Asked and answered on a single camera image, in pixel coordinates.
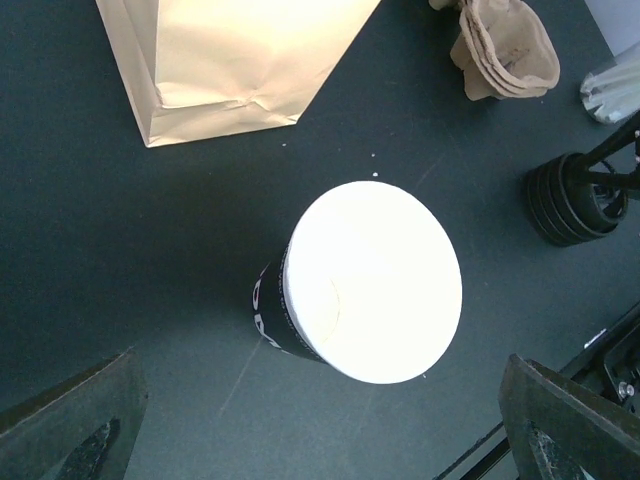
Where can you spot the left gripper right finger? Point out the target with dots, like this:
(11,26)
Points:
(558,429)

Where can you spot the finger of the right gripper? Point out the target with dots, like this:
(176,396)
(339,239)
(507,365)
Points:
(621,138)
(628,182)

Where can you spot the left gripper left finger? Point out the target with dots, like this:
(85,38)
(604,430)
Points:
(82,428)

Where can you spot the black paper coffee cup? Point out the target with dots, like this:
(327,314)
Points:
(369,283)

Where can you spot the orange paper bag white handles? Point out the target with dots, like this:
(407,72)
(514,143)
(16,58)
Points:
(195,70)

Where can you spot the right black lid stack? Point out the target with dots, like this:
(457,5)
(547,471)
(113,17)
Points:
(565,213)

